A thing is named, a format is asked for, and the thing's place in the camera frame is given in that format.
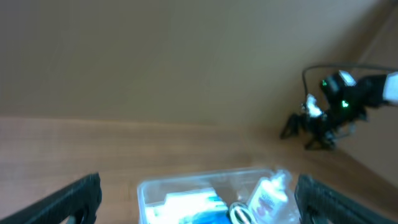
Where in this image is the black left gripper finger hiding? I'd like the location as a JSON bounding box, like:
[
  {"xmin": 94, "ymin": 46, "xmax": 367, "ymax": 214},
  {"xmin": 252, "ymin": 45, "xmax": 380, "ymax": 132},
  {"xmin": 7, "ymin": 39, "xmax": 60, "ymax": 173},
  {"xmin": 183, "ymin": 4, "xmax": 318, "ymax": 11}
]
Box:
[{"xmin": 1, "ymin": 173, "xmax": 102, "ymax": 224}]

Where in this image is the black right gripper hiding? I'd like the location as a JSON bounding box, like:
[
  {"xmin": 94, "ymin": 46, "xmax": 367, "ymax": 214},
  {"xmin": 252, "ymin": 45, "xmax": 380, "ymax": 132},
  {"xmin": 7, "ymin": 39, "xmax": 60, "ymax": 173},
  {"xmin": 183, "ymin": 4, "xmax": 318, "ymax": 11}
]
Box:
[{"xmin": 279, "ymin": 111, "xmax": 397, "ymax": 224}]

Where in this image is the clear spray bottle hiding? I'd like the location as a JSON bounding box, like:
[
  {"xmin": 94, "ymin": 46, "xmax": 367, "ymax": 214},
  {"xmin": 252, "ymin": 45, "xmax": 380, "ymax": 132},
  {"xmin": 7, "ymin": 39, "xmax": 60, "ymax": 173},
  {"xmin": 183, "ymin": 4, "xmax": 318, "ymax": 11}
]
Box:
[{"xmin": 248, "ymin": 169, "xmax": 292, "ymax": 223}]

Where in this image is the green round-logo box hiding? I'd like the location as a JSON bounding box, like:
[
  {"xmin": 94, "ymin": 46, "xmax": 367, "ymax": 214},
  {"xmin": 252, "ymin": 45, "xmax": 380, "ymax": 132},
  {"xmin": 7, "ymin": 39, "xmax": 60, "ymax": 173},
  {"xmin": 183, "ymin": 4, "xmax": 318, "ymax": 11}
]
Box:
[{"xmin": 229, "ymin": 202, "xmax": 257, "ymax": 224}]

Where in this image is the blue box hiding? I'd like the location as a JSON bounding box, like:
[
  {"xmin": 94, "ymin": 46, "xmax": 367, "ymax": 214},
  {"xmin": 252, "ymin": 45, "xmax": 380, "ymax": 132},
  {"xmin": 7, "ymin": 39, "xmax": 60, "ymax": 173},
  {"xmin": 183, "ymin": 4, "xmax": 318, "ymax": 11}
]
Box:
[{"xmin": 178, "ymin": 210, "xmax": 231, "ymax": 224}]

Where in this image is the white Panadol box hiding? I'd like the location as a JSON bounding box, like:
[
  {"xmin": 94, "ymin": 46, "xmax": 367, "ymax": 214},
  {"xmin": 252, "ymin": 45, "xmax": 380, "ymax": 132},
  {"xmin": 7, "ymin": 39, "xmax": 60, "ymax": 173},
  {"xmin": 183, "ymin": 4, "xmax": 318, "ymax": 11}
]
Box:
[{"xmin": 144, "ymin": 188, "xmax": 229, "ymax": 223}]

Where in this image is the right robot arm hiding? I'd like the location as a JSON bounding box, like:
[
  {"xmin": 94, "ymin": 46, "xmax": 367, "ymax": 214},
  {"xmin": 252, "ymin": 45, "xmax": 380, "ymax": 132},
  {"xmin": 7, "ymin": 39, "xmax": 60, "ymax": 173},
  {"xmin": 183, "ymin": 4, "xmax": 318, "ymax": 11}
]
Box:
[{"xmin": 280, "ymin": 71, "xmax": 397, "ymax": 224}]

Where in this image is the clear plastic container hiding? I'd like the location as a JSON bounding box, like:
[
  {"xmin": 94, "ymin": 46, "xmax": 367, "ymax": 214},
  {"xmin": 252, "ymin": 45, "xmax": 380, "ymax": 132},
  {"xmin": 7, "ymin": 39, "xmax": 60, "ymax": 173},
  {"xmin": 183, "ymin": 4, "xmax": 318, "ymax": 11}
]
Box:
[{"xmin": 137, "ymin": 168, "xmax": 300, "ymax": 223}]

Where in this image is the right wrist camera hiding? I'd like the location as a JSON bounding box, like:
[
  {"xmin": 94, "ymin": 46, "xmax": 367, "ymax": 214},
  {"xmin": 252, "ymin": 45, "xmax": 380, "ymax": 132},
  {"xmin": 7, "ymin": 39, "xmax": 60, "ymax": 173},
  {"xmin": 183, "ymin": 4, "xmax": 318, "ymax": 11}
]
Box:
[{"xmin": 320, "ymin": 70, "xmax": 356, "ymax": 101}]

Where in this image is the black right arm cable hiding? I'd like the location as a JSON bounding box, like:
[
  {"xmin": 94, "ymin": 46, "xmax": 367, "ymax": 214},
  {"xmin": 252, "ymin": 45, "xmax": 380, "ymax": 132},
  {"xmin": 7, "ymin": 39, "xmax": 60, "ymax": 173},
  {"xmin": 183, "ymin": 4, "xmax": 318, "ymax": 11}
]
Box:
[{"xmin": 301, "ymin": 63, "xmax": 398, "ymax": 103}]

